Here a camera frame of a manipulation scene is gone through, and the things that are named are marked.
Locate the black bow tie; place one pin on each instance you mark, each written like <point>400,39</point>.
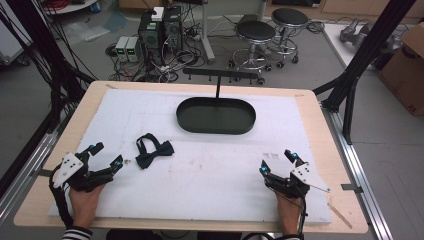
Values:
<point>155,153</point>

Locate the black computer tower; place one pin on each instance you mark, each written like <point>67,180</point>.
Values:
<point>150,33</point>
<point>172,30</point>

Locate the black round stool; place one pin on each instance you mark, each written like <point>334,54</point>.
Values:
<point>289,16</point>
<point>256,31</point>

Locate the black metal frame post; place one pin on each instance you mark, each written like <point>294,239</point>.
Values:
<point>363,53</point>
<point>40,40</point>

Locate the grey robot part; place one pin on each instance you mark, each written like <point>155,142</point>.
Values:
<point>355,31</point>

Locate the brown cardboard box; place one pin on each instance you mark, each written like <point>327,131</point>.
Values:
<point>405,73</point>

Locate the wooden stick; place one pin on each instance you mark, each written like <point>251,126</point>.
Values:
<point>340,215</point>

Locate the black tray hanger rack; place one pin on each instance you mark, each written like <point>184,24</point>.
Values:
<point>216,116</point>

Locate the aluminium rail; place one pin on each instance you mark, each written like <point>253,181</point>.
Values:
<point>360,166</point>
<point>26,170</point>

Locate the person's right hand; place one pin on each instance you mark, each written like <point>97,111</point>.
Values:
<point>288,213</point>

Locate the round white table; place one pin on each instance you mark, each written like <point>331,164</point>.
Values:
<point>71,6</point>

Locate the white box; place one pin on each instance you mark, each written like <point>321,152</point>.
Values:
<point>157,14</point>

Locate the grey power supply unit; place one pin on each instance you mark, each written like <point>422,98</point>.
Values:
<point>121,48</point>
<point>134,49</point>

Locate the white foam mat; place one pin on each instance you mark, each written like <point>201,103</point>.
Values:
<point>200,186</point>

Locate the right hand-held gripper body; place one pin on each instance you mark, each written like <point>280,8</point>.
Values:
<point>300,180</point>

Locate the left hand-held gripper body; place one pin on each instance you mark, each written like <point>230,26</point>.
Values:
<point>71,166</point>

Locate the black tape strip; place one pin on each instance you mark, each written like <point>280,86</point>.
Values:
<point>45,173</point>
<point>351,188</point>

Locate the person's left hand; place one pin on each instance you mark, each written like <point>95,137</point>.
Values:
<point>85,205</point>

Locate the grey desk leg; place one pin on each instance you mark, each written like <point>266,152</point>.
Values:
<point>207,36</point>

